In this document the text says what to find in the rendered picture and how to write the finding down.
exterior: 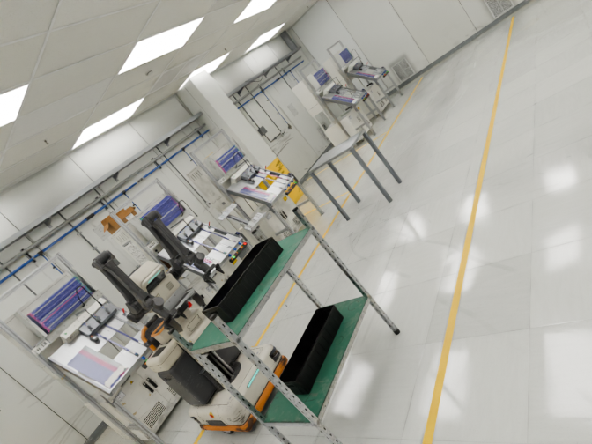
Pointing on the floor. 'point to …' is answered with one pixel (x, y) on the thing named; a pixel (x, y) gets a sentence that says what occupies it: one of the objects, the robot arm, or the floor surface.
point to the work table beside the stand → (358, 161)
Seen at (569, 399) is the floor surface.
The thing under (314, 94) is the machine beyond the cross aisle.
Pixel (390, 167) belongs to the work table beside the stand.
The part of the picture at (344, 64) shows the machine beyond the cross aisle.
